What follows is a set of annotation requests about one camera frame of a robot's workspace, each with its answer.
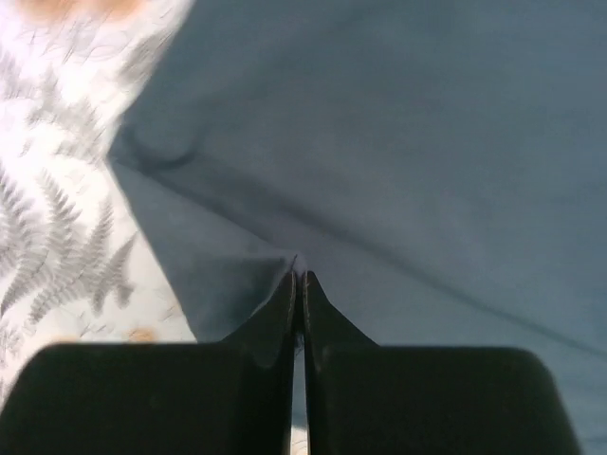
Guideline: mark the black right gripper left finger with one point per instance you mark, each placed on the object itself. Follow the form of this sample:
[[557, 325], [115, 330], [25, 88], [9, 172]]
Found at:
[[227, 397]]

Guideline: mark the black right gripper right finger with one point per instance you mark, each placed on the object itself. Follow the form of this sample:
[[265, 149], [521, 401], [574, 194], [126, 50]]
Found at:
[[363, 398]]

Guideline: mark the blue-grey t shirt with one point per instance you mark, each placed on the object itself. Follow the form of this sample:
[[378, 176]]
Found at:
[[440, 165]]

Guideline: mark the floral table mat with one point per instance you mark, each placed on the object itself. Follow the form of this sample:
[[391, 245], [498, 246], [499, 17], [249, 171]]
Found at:
[[74, 266]]

